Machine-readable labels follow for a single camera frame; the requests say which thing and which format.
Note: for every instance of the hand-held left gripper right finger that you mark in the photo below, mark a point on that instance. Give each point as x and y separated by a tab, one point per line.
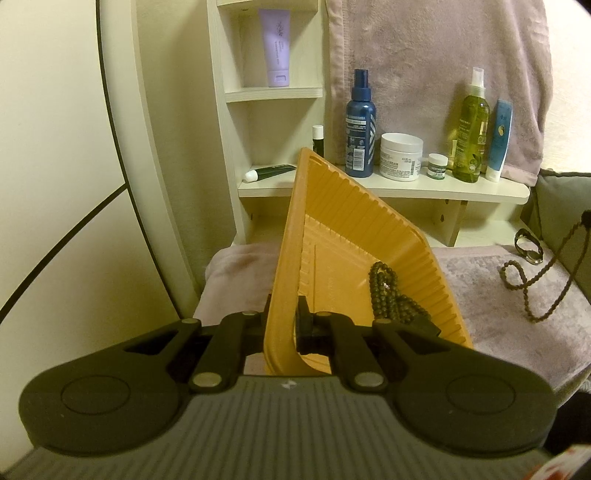
304	323

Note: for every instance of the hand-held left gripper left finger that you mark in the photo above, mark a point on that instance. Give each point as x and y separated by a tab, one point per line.
256	330

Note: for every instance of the yellow plastic tray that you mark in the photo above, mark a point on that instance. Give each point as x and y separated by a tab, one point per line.
351	221

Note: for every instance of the black tube with white cap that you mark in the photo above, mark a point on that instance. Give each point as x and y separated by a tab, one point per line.
272	171

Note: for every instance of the black lip balm stick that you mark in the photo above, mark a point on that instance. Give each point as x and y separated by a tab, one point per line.
317	141

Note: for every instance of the white cream jar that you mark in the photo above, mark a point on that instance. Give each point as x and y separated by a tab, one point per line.
400	159

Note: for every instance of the pink fleece mat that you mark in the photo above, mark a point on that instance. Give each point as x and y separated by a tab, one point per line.
498	314

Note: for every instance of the blue spray bottle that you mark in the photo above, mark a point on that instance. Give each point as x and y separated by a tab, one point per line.
360	134

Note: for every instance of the small white-lidded jar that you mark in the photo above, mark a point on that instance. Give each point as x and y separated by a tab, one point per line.
437	167

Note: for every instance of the cream wooden shelf unit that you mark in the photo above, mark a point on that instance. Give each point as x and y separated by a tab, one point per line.
272	94

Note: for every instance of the black and silver bangle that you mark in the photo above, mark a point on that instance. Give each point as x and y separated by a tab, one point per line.
528	247

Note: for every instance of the green spray bottle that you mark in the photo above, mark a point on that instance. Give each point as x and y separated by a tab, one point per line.
470	134

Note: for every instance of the light blue cosmetic tube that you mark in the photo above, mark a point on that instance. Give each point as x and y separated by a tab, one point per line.
498	138

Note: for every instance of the purple cosmetic tube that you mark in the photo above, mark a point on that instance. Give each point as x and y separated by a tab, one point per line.
275	46

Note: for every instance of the green cushion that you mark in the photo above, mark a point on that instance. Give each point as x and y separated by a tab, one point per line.
561	203

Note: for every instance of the hanging pink towel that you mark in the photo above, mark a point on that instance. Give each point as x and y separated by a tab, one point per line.
415	55

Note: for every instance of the white and red object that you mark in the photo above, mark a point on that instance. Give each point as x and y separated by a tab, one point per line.
563	464

